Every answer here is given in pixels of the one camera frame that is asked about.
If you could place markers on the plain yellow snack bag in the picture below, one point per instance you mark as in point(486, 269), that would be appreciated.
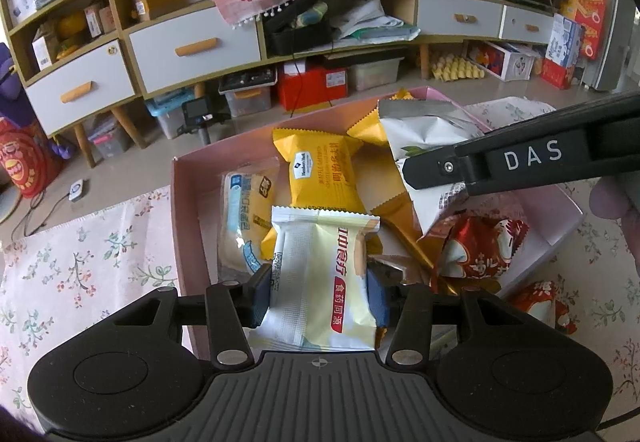
point(369, 129)

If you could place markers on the clear blue-label bread packet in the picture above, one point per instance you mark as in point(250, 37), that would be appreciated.
point(247, 194)

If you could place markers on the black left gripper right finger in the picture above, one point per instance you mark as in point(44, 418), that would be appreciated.
point(407, 311)

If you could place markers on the floral table cloth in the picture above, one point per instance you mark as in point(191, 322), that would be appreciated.
point(63, 280)

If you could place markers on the white green nut bag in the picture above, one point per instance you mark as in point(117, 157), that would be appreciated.
point(422, 135)

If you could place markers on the pink cardboard box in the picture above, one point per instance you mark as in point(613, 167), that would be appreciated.
point(196, 177)

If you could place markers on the yellow sandwich cake packet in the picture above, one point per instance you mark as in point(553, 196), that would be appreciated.
point(320, 169)

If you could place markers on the wooden white drawer cabinet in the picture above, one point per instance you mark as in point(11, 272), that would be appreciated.
point(189, 46)

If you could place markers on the red white candy packet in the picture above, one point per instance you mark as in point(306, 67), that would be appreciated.
point(476, 252)

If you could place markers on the yellow egg tray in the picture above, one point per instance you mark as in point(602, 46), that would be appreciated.
point(449, 67)

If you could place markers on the black bag on shelf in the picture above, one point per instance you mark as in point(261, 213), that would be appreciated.
point(297, 27)

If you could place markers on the purple plush toy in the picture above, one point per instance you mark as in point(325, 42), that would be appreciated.
point(15, 104)

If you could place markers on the orange red gift box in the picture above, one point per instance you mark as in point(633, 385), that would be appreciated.
point(591, 15)

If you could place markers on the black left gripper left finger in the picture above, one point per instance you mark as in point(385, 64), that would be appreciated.
point(232, 307)

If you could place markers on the red storage box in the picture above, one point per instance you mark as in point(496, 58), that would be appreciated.
point(316, 85)

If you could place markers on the cream red-label bread packet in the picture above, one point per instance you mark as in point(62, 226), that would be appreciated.
point(318, 299)

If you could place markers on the red round bag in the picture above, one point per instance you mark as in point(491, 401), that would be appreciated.
point(27, 157)

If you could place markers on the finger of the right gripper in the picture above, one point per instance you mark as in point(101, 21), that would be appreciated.
point(576, 143)

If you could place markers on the blue white milk carton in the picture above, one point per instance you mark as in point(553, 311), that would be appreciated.
point(562, 52)

